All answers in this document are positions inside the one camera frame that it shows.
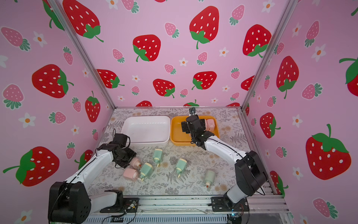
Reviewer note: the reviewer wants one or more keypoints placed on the white plastic storage box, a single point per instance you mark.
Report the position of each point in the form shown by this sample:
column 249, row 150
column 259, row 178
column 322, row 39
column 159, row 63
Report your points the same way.
column 147, row 130

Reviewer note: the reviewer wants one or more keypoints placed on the green sharpener upper middle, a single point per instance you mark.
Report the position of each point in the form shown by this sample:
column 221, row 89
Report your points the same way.
column 158, row 156

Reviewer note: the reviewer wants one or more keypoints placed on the yellow plastic storage box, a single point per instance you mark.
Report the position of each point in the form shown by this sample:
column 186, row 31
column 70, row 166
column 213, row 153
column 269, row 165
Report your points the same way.
column 180, row 138

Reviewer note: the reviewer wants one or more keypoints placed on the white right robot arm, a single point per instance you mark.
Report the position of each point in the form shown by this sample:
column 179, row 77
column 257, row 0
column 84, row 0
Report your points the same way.
column 250, row 172

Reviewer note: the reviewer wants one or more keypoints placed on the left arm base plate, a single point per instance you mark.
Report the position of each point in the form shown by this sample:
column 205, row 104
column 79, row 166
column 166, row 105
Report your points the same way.
column 125, row 205

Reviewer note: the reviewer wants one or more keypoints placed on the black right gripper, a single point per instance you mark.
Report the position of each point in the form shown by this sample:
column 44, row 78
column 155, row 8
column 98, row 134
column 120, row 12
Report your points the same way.
column 191, row 124

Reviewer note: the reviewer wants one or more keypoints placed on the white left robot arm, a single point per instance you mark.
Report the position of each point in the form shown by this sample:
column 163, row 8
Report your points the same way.
column 69, row 201

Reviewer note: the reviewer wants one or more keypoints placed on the aluminium front rail frame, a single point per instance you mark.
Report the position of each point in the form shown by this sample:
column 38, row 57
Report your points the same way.
column 196, row 210

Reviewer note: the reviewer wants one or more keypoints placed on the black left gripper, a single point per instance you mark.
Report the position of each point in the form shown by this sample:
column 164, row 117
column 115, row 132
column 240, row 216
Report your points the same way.
column 132, row 153

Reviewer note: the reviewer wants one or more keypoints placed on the green sharpener centre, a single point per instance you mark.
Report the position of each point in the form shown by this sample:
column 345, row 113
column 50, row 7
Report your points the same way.
column 180, row 167

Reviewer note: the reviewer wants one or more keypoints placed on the pink sharpener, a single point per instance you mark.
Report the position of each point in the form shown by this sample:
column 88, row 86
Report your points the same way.
column 131, row 174
column 136, row 163
column 210, row 125

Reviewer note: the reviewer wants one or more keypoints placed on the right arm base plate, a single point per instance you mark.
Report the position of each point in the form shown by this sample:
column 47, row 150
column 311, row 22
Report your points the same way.
column 223, row 204

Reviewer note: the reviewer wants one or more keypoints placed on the green sharpener lower left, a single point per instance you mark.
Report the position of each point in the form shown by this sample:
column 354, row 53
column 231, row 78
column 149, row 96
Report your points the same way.
column 146, row 171

